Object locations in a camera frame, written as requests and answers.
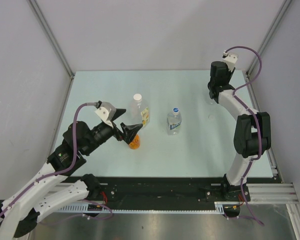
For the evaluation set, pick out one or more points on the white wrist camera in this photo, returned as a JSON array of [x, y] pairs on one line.
[[106, 111], [230, 59]]

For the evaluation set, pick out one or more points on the small orange juice bottle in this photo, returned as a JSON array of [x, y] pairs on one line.
[[135, 144]]

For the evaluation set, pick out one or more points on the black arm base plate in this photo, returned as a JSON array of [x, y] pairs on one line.
[[165, 190]]

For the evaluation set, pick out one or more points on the white slotted cable duct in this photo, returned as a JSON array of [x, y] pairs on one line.
[[159, 206]]

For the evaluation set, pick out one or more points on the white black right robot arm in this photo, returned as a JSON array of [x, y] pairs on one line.
[[252, 136]]

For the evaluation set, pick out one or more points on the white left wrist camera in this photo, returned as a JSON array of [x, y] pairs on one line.
[[106, 111]]

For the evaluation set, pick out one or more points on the clear blue-label Pocari bottle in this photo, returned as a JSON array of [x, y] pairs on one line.
[[173, 121]]

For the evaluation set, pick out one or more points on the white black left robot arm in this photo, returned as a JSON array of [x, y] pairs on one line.
[[21, 213]]

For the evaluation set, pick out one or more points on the square clear NFC juice bottle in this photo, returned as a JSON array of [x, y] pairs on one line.
[[139, 110]]

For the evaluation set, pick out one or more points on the aluminium frame rails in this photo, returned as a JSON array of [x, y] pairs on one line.
[[278, 194]]

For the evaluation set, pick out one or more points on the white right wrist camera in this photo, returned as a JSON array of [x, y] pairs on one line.
[[230, 59]]

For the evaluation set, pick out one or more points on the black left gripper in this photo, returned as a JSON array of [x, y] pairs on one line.
[[130, 130]]

